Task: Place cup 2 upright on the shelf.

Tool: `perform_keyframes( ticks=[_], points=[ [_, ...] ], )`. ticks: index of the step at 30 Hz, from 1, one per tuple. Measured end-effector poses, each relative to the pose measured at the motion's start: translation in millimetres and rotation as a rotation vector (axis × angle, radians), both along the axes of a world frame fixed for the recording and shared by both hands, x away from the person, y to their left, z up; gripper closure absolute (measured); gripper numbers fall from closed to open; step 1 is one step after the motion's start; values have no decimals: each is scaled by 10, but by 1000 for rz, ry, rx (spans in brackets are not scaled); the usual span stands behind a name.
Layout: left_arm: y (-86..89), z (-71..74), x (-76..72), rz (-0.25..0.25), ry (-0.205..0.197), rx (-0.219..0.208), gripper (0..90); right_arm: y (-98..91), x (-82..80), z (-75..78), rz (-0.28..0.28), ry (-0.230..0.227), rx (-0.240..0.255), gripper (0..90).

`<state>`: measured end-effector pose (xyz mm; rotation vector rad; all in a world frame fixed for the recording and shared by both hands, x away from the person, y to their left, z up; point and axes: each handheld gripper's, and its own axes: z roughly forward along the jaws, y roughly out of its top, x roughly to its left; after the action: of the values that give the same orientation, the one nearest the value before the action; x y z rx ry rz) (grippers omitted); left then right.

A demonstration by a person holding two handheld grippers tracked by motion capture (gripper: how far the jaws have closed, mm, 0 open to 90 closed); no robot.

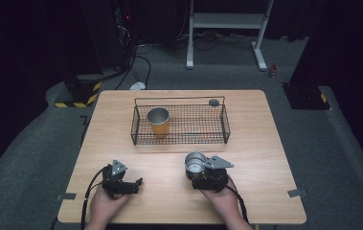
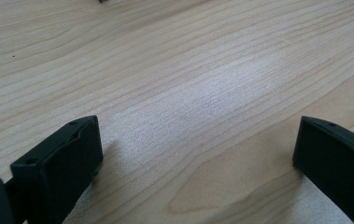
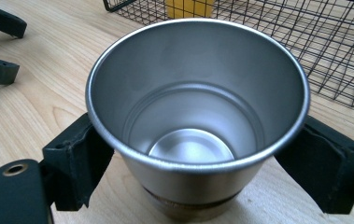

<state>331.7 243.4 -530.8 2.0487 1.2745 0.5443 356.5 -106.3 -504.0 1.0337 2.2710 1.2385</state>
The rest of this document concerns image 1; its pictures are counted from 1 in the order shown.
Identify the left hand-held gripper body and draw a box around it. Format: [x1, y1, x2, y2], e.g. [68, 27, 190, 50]
[102, 158, 129, 199]

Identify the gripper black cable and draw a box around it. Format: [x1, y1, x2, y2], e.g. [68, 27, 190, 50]
[79, 165, 110, 230]
[225, 176, 251, 225]

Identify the grey tape strip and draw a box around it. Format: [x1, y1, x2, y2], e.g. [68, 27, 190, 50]
[56, 192, 78, 202]
[286, 188, 309, 198]

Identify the white power adapter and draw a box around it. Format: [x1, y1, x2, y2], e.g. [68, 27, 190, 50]
[128, 81, 147, 91]

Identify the person's left hand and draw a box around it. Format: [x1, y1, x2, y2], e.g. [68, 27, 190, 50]
[88, 184, 131, 225]

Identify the person's right hand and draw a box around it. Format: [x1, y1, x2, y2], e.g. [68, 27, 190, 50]
[199, 175, 242, 219]

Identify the bundle of floor cables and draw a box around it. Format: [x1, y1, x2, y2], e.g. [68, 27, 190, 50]
[176, 29, 258, 53]

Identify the tall orange steel cup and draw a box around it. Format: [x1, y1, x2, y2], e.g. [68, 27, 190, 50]
[147, 105, 171, 139]

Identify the white metal stand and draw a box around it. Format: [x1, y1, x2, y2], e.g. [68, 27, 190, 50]
[185, 0, 275, 72]

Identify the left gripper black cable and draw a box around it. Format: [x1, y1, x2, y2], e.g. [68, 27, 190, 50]
[79, 165, 110, 230]

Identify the short dark steel cup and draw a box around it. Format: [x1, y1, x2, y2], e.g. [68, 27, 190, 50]
[184, 150, 208, 180]

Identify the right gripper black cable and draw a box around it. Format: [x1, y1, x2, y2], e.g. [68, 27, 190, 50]
[225, 176, 251, 225]

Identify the black yellow striped base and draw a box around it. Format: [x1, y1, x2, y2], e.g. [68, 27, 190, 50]
[54, 75, 103, 109]

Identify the black wire basket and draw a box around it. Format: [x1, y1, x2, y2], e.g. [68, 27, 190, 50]
[129, 95, 232, 147]

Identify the black base with yellow mark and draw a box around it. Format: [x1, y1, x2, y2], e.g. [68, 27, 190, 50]
[282, 81, 332, 111]

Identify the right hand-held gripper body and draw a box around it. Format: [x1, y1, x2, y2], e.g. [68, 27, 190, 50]
[191, 154, 236, 194]

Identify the dark computer rack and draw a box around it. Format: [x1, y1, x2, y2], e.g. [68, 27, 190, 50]
[79, 0, 139, 70]

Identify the black floor cable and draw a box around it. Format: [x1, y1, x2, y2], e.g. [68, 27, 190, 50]
[114, 44, 152, 91]

